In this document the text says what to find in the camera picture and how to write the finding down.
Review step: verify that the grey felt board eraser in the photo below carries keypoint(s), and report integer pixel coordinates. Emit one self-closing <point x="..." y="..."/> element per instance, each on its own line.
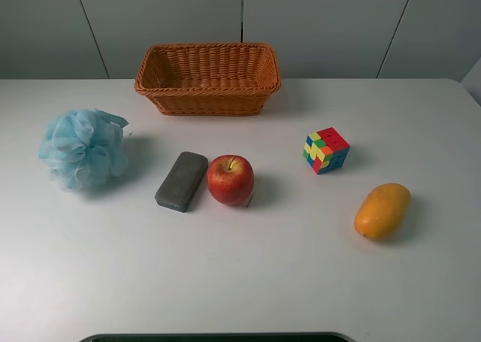
<point x="180" y="185"/>

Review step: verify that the red apple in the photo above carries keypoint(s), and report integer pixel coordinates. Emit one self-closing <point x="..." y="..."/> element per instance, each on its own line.
<point x="230" y="179"/>

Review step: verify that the orange woven wicker basket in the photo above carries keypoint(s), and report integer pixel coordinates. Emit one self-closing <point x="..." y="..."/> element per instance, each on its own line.
<point x="212" y="79"/>

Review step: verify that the colourful puzzle cube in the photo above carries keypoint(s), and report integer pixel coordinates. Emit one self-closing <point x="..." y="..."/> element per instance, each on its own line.
<point x="325" y="150"/>

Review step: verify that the yellow orange mango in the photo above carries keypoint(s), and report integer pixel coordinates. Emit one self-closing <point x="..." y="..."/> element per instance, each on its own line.
<point x="382" y="212"/>

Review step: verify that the light blue bath loofah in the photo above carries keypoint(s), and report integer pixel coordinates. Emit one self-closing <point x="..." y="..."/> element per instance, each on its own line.
<point x="84" y="148"/>

